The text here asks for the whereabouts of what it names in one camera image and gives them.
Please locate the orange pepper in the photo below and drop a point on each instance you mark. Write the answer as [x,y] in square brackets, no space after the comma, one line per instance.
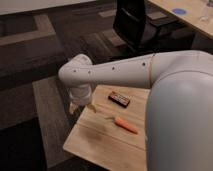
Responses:
[124,124]

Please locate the clear glass cup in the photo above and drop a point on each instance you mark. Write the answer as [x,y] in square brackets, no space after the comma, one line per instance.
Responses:
[205,14]

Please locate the black office chair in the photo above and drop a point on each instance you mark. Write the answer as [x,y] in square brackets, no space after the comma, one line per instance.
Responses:
[142,25]

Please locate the dark snack bar packet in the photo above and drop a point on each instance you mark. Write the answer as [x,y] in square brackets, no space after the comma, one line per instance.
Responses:
[119,99]

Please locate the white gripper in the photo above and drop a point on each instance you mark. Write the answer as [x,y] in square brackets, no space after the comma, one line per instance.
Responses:
[81,95]

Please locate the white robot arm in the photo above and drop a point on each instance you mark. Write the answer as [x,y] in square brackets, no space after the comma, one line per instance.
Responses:
[179,110]

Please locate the wooden background desk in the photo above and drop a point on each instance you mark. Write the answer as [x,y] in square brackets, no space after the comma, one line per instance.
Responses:
[193,9]

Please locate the blue round disc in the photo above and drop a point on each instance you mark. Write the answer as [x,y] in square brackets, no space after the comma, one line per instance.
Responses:
[179,11]

